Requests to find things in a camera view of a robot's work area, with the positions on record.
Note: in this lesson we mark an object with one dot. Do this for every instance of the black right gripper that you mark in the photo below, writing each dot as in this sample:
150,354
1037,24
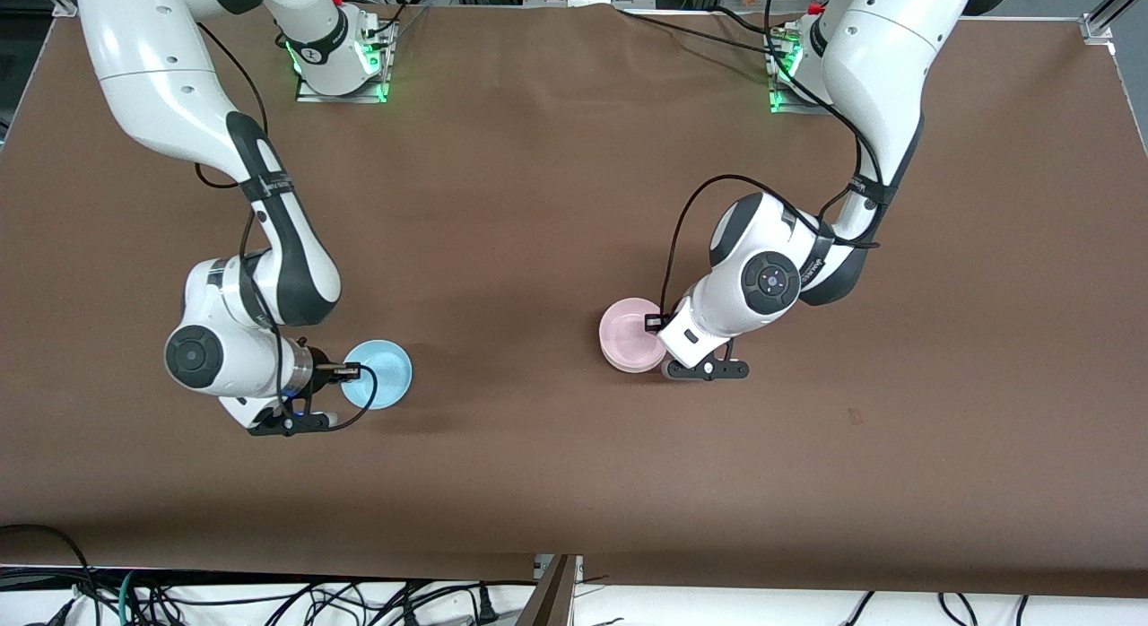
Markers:
320,371

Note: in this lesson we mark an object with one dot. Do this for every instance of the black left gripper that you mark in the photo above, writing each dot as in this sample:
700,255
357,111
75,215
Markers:
654,322

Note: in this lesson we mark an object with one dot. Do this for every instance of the pink bowl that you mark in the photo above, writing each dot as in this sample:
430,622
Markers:
628,330

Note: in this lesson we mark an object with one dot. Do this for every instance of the light blue bowl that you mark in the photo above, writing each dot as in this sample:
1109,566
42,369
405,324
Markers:
378,375

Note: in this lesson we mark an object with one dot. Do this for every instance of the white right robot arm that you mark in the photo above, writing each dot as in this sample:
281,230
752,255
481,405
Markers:
161,79

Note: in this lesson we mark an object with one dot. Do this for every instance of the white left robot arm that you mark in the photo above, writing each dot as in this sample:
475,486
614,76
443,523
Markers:
883,70

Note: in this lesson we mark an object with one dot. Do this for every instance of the white bowl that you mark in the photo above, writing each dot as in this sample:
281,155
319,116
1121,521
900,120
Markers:
632,369

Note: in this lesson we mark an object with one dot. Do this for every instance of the brown paper table cover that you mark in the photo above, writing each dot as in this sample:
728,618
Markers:
448,482

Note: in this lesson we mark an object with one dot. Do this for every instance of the black power plug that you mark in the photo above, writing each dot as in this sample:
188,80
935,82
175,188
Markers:
485,605

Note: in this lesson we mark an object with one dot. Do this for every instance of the diagonal aluminium extrusion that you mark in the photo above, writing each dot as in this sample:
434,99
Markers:
1117,0

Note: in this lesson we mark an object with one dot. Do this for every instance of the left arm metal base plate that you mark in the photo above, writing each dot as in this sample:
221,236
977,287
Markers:
794,108

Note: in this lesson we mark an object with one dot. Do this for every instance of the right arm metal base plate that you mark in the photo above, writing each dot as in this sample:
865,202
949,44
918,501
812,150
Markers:
341,98

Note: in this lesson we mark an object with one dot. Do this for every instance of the aluminium profile post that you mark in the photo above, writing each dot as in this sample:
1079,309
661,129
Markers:
552,599

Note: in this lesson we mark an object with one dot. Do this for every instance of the metal frame corner bracket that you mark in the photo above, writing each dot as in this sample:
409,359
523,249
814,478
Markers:
1096,27
67,5

